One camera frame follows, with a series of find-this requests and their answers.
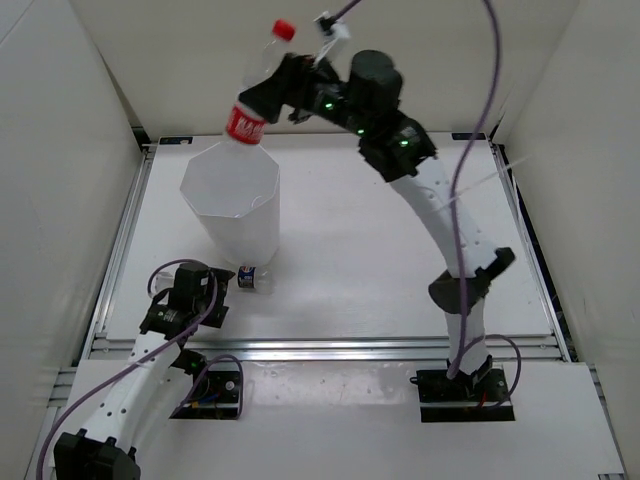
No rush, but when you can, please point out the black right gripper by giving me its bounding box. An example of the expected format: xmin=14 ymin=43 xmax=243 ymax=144
xmin=240 ymin=53 xmax=373 ymax=138

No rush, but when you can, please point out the red label plastic bottle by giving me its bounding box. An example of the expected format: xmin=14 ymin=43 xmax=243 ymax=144
xmin=223 ymin=18 xmax=297 ymax=147

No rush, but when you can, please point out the black cap plastic bottle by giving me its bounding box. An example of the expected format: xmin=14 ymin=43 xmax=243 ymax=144
xmin=236 ymin=266 xmax=275 ymax=295

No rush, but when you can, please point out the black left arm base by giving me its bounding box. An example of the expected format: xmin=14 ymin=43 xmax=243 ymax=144
xmin=171 ymin=369 xmax=244 ymax=420

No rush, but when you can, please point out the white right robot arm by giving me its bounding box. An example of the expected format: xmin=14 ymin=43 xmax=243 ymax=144
xmin=239 ymin=50 xmax=515 ymax=400

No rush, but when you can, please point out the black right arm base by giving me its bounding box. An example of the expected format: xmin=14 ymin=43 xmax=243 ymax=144
xmin=409 ymin=367 xmax=515 ymax=423

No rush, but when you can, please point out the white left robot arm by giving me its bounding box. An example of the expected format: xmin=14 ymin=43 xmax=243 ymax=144
xmin=37 ymin=259 xmax=235 ymax=479

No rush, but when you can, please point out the white octagonal bin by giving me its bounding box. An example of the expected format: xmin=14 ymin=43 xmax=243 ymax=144
xmin=180 ymin=139 xmax=280 ymax=266

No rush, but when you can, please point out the blue sticker left corner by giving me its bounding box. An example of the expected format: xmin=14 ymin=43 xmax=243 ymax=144
xmin=158 ymin=136 xmax=193 ymax=145

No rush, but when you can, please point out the blue sticker corner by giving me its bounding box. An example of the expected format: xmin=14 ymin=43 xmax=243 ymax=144
xmin=451 ymin=132 xmax=486 ymax=141
xmin=158 ymin=136 xmax=193 ymax=145

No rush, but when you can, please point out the blue sticker right corner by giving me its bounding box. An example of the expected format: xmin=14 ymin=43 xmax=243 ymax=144
xmin=451 ymin=132 xmax=486 ymax=141

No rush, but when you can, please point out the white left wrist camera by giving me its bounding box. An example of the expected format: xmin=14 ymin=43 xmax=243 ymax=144
xmin=149 ymin=271 xmax=174 ymax=297

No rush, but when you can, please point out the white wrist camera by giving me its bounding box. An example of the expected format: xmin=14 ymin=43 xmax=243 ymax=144
xmin=314 ymin=11 xmax=351 ymax=66
xmin=149 ymin=271 xmax=174 ymax=297

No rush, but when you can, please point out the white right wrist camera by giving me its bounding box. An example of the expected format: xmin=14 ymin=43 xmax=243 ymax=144
xmin=314 ymin=11 xmax=351 ymax=66

